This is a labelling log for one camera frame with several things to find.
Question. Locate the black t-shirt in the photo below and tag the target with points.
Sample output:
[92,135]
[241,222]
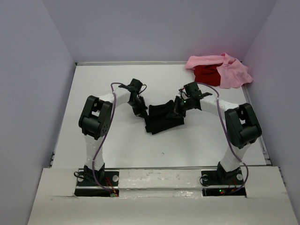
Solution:
[158,119]

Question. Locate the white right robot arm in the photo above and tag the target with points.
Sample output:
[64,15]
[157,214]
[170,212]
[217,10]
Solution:
[239,123]

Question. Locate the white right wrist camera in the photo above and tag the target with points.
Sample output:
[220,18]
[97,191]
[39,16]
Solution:
[183,94]

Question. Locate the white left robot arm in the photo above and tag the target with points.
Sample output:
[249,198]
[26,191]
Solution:
[96,118]

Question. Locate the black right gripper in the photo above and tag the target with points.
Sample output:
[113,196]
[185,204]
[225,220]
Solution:
[177,109]

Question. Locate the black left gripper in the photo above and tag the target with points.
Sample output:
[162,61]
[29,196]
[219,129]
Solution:
[141,112]

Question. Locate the red t-shirt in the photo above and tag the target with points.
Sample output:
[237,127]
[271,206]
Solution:
[207,74]

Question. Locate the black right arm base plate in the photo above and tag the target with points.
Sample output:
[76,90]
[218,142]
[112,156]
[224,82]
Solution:
[214,186]

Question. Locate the pink t-shirt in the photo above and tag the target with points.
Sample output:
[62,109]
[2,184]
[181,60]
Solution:
[233,73]

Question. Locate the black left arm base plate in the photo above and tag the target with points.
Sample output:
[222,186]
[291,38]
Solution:
[87,187]

